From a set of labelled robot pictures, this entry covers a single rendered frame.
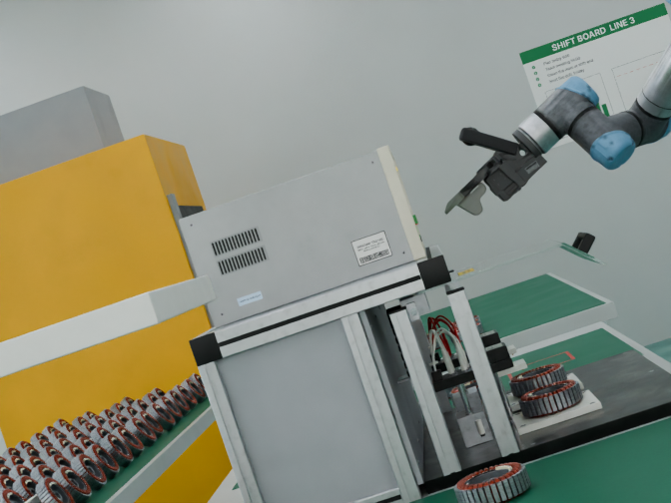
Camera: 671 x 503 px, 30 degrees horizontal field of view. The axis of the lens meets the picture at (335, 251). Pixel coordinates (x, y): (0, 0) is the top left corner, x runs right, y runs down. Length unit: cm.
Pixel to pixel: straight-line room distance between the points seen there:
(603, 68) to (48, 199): 346
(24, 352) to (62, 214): 461
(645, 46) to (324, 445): 588
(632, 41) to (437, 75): 117
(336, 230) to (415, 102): 545
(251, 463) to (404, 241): 46
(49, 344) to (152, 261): 452
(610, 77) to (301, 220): 562
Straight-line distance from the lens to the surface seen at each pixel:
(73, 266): 595
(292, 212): 218
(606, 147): 239
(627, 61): 772
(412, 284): 203
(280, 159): 763
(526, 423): 223
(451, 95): 761
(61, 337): 134
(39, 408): 606
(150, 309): 132
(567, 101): 244
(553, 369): 249
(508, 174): 243
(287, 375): 207
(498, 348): 224
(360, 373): 205
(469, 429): 225
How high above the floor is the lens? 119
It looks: level
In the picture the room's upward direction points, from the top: 19 degrees counter-clockwise
